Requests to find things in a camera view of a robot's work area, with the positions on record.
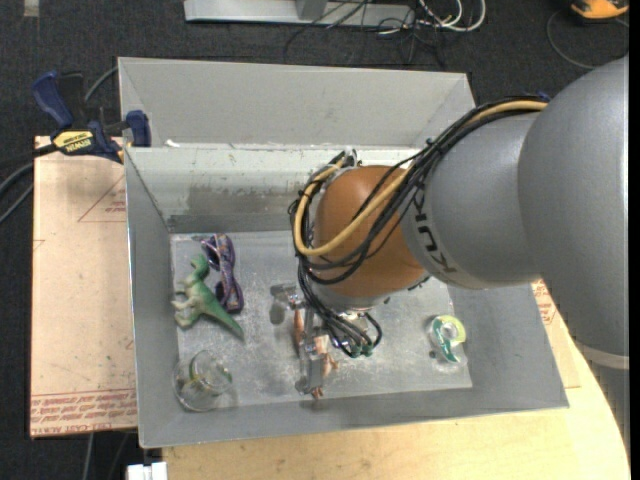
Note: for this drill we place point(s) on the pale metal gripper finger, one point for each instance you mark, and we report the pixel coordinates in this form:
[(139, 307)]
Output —
[(286, 294), (314, 365)]

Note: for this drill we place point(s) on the pink-brown toy animal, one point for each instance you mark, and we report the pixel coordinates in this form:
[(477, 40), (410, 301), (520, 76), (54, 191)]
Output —
[(298, 330)]

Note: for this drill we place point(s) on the purple sunglasses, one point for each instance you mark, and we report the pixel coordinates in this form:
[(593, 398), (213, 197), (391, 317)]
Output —
[(227, 273)]

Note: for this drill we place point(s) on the green toy dinosaur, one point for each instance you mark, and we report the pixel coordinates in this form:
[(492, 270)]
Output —
[(200, 293)]

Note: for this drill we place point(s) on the clear tape dispenser, green roll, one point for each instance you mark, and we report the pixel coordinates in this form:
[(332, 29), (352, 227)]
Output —
[(447, 338)]

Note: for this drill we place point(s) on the clear glass cup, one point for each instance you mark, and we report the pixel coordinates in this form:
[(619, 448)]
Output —
[(200, 380)]

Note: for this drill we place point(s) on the grey metal bin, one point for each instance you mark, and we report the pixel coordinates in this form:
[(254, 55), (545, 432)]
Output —
[(280, 113)]

